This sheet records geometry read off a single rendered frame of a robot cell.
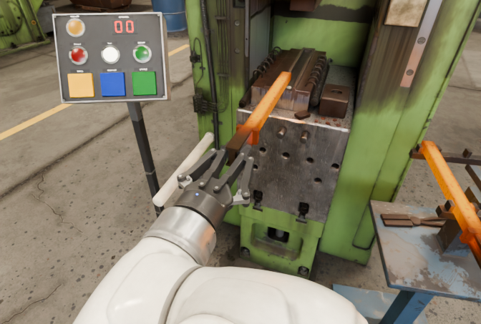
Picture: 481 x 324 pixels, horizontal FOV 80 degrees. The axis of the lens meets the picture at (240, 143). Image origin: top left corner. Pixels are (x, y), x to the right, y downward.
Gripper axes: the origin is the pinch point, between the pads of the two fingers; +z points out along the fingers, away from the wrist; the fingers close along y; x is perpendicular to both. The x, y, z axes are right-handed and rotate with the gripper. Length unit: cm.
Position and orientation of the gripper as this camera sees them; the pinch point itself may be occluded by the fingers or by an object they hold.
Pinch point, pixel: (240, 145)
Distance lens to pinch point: 56.5
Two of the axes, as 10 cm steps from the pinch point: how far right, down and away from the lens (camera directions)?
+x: 0.0, -8.0, -6.0
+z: 3.5, -5.6, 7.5
